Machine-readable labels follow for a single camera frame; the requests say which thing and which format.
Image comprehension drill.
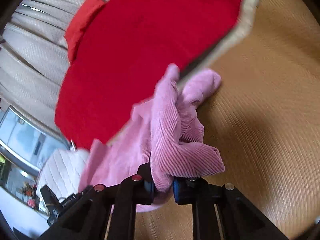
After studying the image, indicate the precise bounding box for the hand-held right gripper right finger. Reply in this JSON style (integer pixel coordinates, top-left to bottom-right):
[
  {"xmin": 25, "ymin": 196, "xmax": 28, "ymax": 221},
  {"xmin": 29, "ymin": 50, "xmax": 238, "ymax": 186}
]
[{"xmin": 172, "ymin": 177, "xmax": 290, "ymax": 240}]

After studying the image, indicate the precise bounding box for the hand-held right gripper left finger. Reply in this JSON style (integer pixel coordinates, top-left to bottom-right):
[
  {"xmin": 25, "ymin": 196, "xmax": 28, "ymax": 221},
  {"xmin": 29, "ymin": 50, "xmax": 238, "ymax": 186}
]
[{"xmin": 37, "ymin": 164, "xmax": 154, "ymax": 240}]

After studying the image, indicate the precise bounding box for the pink corduroy jacket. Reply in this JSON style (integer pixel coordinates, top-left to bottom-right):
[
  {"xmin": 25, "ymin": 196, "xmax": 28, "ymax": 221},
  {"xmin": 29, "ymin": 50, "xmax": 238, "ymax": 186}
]
[{"xmin": 78, "ymin": 63, "xmax": 225, "ymax": 213}]

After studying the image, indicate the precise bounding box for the white quilted pad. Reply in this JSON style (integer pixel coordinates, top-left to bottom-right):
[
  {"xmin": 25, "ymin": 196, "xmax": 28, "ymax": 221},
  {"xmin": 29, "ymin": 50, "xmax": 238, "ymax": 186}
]
[{"xmin": 36, "ymin": 148, "xmax": 90, "ymax": 205}]

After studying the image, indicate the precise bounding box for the woven bamboo mat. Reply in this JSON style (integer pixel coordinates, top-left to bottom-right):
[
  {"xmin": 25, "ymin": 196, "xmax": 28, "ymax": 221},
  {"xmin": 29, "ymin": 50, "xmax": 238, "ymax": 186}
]
[{"xmin": 107, "ymin": 0, "xmax": 320, "ymax": 240}]

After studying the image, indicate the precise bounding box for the red blanket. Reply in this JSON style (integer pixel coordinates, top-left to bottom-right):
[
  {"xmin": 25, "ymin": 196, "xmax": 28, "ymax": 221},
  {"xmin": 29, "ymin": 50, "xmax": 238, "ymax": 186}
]
[{"xmin": 54, "ymin": 0, "xmax": 244, "ymax": 150}]

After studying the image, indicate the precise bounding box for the beige dotted headboard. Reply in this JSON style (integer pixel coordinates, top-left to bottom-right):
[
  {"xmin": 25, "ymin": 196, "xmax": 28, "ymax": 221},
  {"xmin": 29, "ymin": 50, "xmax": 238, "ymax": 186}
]
[{"xmin": 0, "ymin": 0, "xmax": 130, "ymax": 135}]

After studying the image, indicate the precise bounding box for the red pillow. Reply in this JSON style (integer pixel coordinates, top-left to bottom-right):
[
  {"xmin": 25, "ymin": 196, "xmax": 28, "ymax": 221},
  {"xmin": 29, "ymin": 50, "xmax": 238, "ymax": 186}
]
[{"xmin": 64, "ymin": 0, "xmax": 105, "ymax": 60}]

